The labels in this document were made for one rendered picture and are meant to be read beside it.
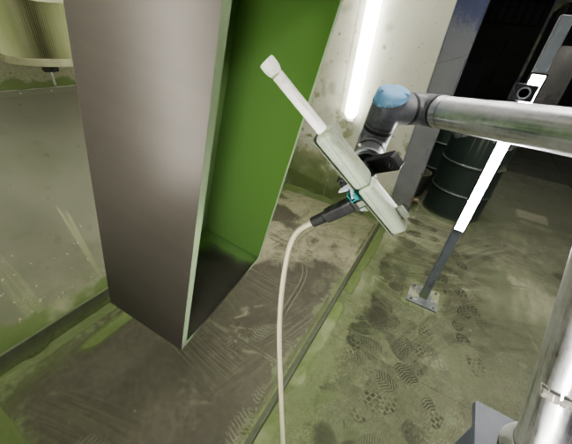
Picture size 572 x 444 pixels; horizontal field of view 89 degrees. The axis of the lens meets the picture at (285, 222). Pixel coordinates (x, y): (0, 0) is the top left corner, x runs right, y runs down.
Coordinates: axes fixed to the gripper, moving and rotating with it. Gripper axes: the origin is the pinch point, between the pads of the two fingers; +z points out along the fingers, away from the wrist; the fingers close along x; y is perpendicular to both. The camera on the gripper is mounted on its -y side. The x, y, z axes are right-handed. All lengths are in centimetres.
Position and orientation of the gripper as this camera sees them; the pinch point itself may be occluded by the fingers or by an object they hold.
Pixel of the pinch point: (360, 200)
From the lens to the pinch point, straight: 71.9
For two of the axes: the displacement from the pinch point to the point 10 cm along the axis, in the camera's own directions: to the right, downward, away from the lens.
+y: -6.9, 3.3, 6.4
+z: -3.4, 6.3, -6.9
